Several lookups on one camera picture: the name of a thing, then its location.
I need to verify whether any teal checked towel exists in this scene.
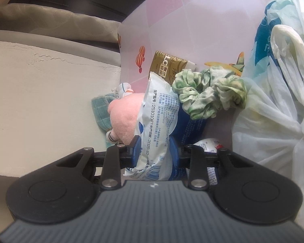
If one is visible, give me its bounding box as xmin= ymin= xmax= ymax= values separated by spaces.
xmin=91 ymin=92 xmax=117 ymax=148

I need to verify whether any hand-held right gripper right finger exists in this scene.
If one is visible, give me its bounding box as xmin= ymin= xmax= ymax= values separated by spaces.
xmin=168 ymin=136 xmax=247 ymax=190

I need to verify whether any beige curtain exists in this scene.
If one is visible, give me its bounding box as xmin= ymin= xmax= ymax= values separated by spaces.
xmin=0 ymin=2 xmax=121 ymax=50

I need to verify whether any pink plush toy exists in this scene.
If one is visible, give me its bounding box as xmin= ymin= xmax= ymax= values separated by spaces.
xmin=106 ymin=82 xmax=145 ymax=146

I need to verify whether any white blue printed pouch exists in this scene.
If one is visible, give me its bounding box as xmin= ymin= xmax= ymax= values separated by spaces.
xmin=123 ymin=71 xmax=209 ymax=182

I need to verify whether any white plastic bag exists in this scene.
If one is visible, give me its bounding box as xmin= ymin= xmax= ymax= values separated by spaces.
xmin=231 ymin=0 xmax=304 ymax=184

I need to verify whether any small white red packet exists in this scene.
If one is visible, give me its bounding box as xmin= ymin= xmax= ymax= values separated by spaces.
xmin=193 ymin=137 xmax=225 ymax=186

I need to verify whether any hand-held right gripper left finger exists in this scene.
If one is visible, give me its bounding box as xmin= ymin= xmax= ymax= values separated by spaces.
xmin=54 ymin=135 xmax=142 ymax=189

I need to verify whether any green white scrunchie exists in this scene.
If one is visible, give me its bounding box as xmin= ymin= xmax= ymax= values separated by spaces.
xmin=172 ymin=66 xmax=248 ymax=120

